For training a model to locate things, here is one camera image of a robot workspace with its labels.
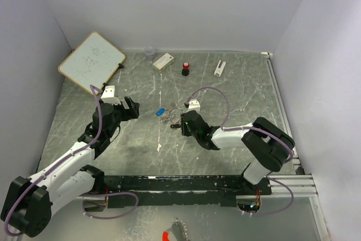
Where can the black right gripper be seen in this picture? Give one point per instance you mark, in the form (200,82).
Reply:
(184,131)

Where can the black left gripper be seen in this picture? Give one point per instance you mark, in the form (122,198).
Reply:
(128,113)

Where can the large silver keyring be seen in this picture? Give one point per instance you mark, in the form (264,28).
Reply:
(176,111)

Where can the bunch of silver keys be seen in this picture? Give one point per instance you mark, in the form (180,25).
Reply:
(168,115)

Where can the blue key tag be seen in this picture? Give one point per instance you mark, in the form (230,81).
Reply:
(160,111)

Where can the black key fob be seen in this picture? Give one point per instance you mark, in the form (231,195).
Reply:
(175,126)

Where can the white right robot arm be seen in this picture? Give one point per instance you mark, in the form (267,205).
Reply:
(270,146)

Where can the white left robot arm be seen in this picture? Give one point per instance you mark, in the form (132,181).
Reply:
(32,202)

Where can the white and green small box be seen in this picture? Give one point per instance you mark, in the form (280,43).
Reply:
(163,62)

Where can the white clip device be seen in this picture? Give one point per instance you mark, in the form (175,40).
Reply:
(220,68)

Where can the clear plastic cup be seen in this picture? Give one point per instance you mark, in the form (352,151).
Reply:
(149,53)

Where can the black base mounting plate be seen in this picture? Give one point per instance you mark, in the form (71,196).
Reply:
(221,190)

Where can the red and white tool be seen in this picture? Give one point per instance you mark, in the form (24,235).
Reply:
(172,234)

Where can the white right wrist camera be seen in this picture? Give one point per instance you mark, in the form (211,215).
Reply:
(194,105)

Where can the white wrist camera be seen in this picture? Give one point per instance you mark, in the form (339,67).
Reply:
(194,105)
(109,95)

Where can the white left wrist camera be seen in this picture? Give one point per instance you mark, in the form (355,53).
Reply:
(109,95)

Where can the small whiteboard with wooden frame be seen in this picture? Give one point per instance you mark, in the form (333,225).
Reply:
(93,62)

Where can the white corner bracket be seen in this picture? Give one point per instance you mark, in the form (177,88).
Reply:
(267,54)

